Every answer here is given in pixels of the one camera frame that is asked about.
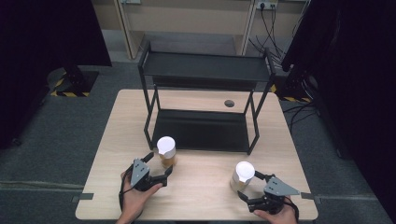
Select white wall socket with plugs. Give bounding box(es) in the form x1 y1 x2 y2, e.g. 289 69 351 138
256 1 279 10

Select stand base with striped tape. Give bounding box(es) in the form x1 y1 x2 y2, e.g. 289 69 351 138
270 70 316 104
46 66 100 98

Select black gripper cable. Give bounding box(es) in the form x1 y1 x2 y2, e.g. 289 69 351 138
118 169 134 216
283 196 301 222

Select person's left hand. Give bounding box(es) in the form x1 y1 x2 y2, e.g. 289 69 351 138
115 172 163 224

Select black two-tier metal rack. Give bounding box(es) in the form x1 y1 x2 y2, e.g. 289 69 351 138
137 40 277 156

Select black curtain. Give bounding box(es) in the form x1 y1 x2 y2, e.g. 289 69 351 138
281 0 396 224
0 0 112 150

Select person's right hand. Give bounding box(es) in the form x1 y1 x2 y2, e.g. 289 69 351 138
253 195 299 224

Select beige desk frame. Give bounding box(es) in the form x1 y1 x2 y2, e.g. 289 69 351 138
92 0 260 60

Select black power cable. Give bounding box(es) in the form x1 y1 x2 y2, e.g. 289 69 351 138
271 7 285 59
248 7 283 60

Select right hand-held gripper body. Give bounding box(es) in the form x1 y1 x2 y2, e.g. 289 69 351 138
247 175 302 216

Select black floor cables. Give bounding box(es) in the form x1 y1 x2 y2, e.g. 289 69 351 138
281 101 319 132

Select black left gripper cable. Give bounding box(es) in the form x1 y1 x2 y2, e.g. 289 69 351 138
118 169 134 216

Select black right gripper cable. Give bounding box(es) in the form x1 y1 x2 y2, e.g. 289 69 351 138
283 196 301 222

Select pale jar with white lid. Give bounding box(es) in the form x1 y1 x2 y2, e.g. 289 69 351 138
229 161 256 193

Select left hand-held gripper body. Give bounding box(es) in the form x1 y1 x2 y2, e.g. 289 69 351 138
129 158 165 192

